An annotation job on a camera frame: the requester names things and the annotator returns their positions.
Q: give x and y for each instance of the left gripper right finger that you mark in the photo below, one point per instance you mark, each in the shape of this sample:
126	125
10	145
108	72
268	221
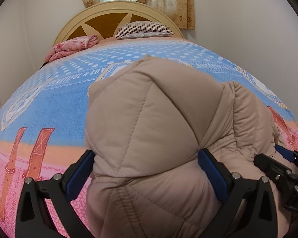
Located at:
248	206

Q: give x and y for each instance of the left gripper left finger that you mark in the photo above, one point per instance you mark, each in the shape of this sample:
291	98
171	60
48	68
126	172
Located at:
33	218

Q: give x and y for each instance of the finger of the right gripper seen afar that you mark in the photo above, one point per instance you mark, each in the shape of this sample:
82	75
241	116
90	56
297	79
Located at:
288	153

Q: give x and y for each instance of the beige quilted puffer jacket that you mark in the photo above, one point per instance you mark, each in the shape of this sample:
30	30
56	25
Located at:
146	125

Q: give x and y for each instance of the pink and blue bedspread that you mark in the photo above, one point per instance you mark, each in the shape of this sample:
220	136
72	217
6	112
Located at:
43	122

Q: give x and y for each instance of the pink floral folded blanket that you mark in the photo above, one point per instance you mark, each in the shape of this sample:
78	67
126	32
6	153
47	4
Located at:
69	47

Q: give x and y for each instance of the striped pillow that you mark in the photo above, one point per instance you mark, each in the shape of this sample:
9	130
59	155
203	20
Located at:
141	27

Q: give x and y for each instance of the cream round wooden headboard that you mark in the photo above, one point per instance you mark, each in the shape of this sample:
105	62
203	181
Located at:
105	19

